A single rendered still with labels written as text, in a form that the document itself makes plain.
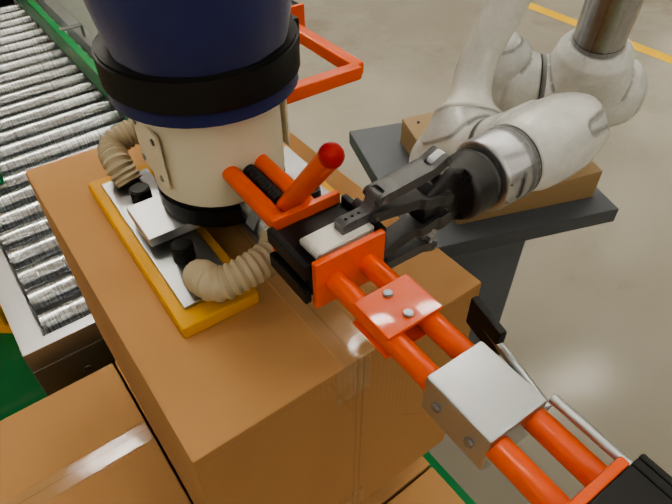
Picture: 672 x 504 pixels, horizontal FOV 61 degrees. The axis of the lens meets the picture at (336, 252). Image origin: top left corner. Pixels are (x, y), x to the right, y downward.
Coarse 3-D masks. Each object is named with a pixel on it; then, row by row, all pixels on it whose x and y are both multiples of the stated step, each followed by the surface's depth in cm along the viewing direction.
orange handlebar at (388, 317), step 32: (352, 64) 84; (256, 160) 67; (256, 192) 62; (352, 288) 52; (384, 288) 51; (416, 288) 51; (384, 320) 48; (416, 320) 48; (384, 352) 49; (416, 352) 46; (448, 352) 48; (544, 416) 42; (512, 448) 40; (576, 448) 40; (512, 480) 40; (544, 480) 39
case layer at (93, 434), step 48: (96, 384) 122; (0, 432) 114; (48, 432) 114; (96, 432) 114; (144, 432) 114; (0, 480) 106; (48, 480) 106; (96, 480) 106; (144, 480) 106; (432, 480) 106
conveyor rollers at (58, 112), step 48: (0, 48) 240; (48, 48) 242; (0, 96) 210; (48, 96) 210; (96, 96) 212; (0, 144) 191; (48, 144) 192; (96, 144) 193; (0, 192) 173; (48, 240) 153; (48, 288) 141
